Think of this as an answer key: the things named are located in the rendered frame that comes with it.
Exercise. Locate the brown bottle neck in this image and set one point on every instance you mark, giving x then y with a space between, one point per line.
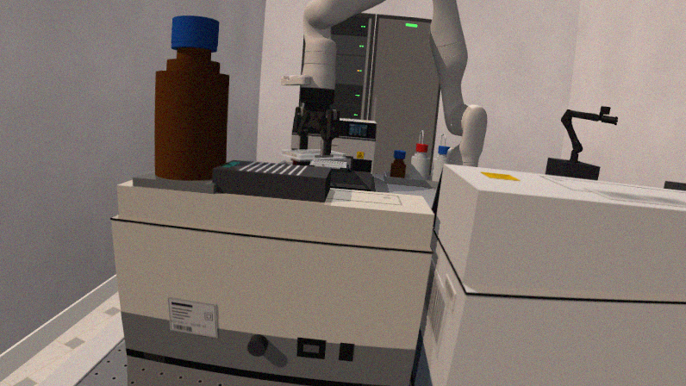
193 53

